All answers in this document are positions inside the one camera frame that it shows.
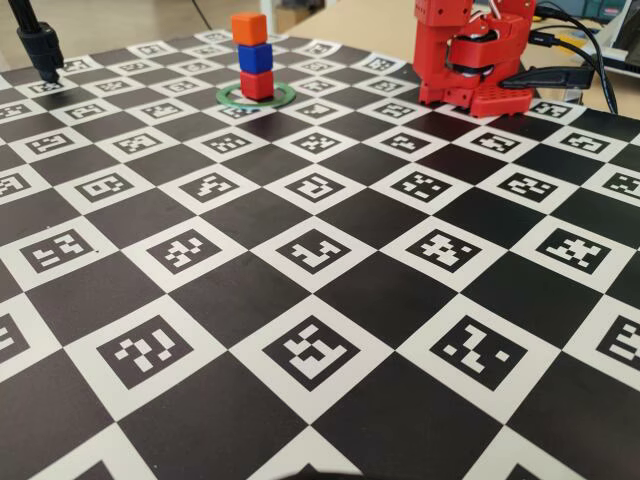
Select dark green box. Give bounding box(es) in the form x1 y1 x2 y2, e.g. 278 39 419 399
582 0 619 21

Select black power cable with plug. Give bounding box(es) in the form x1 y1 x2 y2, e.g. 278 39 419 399
499 64 599 92

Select blue cube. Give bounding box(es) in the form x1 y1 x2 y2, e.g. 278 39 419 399
237 42 274 75

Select checkerboard marker mat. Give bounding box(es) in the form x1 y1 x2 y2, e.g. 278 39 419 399
0 27 640 480

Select red cube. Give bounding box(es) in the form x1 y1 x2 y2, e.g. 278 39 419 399
239 69 275 100

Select dark rounded camera holder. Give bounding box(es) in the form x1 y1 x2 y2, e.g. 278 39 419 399
279 464 365 480

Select white furniture leg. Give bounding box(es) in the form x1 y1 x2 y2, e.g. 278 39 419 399
257 0 277 36

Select green ring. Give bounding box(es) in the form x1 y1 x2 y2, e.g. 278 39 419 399
215 82 296 110

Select red robot base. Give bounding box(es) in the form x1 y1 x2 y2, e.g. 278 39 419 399
412 0 535 119

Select black USB cable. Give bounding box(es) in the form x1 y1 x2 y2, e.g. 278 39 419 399
528 2 621 115

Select brown cardboard box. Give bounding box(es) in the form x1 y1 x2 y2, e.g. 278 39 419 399
277 5 307 26

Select orange cube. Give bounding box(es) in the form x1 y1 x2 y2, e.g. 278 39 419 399
230 12 268 46

